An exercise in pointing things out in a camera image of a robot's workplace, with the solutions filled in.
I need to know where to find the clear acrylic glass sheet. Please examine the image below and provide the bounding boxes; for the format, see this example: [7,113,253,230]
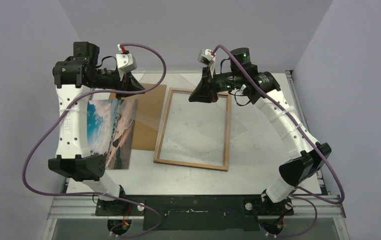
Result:
[120,69,249,155]

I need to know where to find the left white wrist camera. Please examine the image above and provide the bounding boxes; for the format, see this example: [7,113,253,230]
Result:
[115,53,137,78]

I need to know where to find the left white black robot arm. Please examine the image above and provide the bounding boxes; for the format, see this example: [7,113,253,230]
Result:
[48,41,144,216]

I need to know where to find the beach landscape photo print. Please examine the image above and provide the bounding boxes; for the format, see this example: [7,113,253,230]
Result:
[87,98,138,170]

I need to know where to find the blue wooden picture frame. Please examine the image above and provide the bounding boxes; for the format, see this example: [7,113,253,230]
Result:
[153,87,232,171]

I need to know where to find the aluminium front rail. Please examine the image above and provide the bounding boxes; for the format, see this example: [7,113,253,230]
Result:
[47,195,347,220]

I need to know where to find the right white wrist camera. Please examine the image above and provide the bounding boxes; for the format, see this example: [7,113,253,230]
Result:
[197,48,216,77]

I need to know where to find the brown cardboard backing board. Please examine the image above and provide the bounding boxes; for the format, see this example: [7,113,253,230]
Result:
[120,84,167,151]

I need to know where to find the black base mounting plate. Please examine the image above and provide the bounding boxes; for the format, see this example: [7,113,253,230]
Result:
[94,194,294,232]

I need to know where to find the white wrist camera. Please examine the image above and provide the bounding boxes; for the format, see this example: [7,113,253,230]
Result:
[197,48,216,77]
[115,53,137,78]

